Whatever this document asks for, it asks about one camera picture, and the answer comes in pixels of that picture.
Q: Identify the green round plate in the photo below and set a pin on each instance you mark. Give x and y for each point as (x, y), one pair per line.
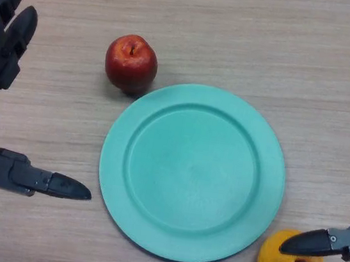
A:
(191, 178)

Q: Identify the red apple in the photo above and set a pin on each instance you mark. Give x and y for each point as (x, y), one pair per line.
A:
(130, 67)

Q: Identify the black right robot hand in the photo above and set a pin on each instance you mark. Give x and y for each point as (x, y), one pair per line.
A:
(312, 242)

